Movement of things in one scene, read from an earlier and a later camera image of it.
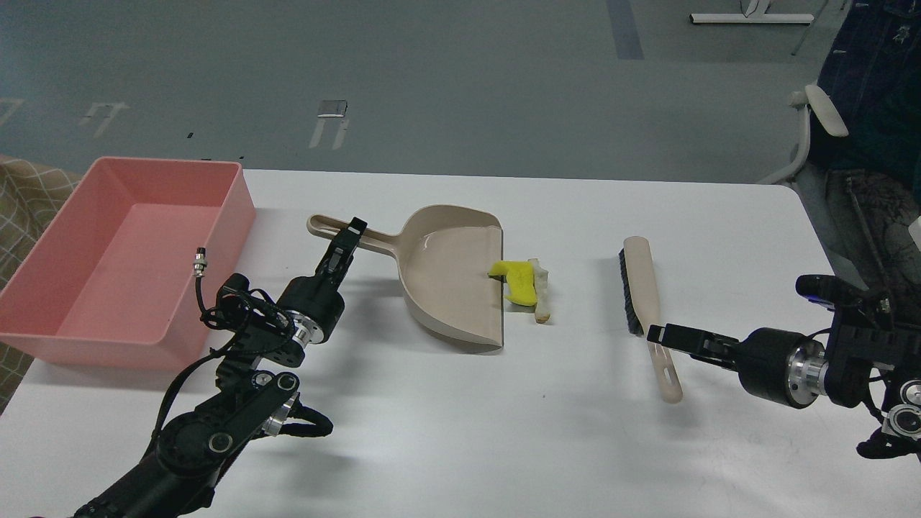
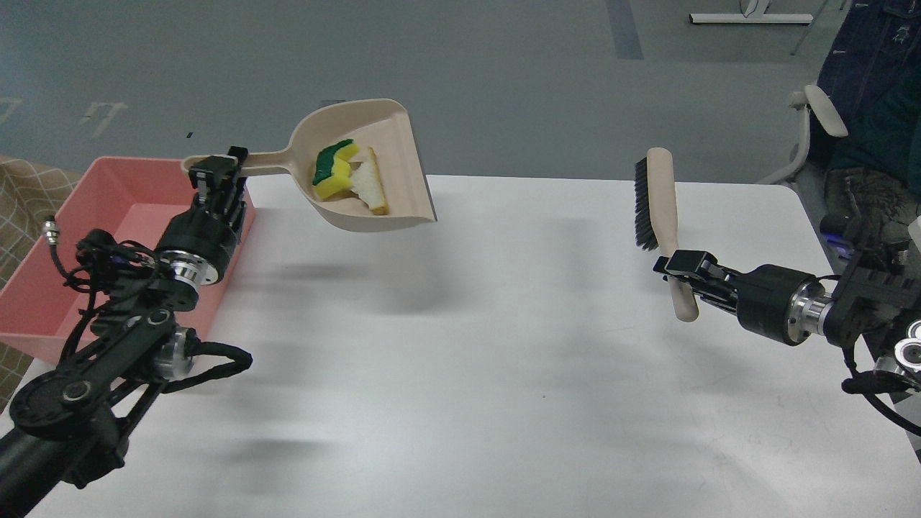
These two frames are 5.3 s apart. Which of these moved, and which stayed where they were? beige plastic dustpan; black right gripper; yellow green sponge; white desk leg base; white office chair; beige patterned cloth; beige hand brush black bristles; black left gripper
Moved: beige plastic dustpan; yellow green sponge; beige hand brush black bristles; black right gripper; black left gripper
Stayed: beige patterned cloth; white office chair; white desk leg base
